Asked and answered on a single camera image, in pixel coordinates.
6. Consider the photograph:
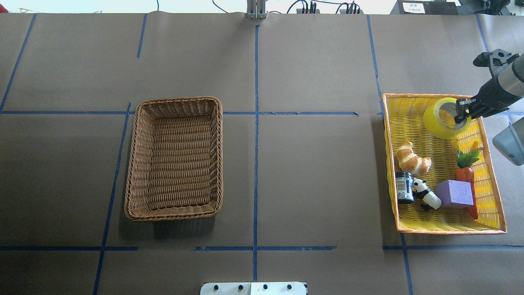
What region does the purple foam cube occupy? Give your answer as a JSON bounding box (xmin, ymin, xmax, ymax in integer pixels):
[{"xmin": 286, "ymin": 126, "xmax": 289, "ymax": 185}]
[{"xmin": 435, "ymin": 180, "xmax": 474, "ymax": 209}]

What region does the yellow plastic basket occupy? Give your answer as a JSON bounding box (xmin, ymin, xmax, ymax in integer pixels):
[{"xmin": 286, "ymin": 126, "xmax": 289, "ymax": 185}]
[{"xmin": 382, "ymin": 93, "xmax": 507, "ymax": 235}]

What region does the toy croissant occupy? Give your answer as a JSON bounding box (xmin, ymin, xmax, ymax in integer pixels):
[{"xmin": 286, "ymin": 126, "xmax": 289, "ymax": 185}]
[{"xmin": 395, "ymin": 141, "xmax": 432, "ymax": 175}]

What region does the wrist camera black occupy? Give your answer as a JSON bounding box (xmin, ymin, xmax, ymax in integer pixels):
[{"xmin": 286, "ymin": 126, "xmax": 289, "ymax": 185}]
[{"xmin": 473, "ymin": 49, "xmax": 520, "ymax": 78}]

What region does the yellow tape roll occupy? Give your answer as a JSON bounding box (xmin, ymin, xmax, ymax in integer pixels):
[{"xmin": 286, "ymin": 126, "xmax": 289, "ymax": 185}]
[{"xmin": 423, "ymin": 97, "xmax": 472, "ymax": 139}]

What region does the brown wicker basket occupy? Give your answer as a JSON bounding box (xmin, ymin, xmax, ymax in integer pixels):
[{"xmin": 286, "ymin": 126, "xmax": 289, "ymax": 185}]
[{"xmin": 124, "ymin": 96, "xmax": 224, "ymax": 222}]

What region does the toy panda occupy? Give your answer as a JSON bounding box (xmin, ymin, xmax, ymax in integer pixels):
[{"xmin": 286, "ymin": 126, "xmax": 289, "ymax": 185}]
[{"xmin": 412, "ymin": 177, "xmax": 442, "ymax": 212}]

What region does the aluminium frame post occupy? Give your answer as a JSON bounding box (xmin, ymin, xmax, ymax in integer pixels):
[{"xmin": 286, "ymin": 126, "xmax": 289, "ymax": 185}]
[{"xmin": 246, "ymin": 0, "xmax": 267, "ymax": 19}]

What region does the black power strip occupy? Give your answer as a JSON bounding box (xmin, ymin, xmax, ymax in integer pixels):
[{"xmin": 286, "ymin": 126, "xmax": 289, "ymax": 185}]
[{"xmin": 291, "ymin": 0, "xmax": 364, "ymax": 15}]

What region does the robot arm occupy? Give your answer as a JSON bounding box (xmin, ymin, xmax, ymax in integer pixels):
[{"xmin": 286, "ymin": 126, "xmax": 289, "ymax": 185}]
[{"xmin": 454, "ymin": 49, "xmax": 524, "ymax": 166}]

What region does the white pillar mount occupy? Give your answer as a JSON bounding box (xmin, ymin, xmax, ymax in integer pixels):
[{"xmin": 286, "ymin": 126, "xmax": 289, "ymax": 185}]
[{"xmin": 200, "ymin": 281, "xmax": 308, "ymax": 295}]

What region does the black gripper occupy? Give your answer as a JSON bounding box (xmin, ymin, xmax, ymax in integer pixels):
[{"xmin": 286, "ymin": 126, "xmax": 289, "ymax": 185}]
[{"xmin": 454, "ymin": 95, "xmax": 492, "ymax": 125}]

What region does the dark small can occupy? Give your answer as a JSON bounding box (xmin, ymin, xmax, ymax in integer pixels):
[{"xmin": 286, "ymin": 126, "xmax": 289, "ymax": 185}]
[{"xmin": 395, "ymin": 172, "xmax": 414, "ymax": 204}]

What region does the toy carrot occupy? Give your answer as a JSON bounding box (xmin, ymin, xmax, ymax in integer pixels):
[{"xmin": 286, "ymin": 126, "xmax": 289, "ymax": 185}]
[{"xmin": 456, "ymin": 141, "xmax": 480, "ymax": 220}]

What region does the black power box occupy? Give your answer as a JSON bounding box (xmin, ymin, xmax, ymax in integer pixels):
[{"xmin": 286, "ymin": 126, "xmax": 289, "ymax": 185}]
[{"xmin": 390, "ymin": 0, "xmax": 458, "ymax": 15}]

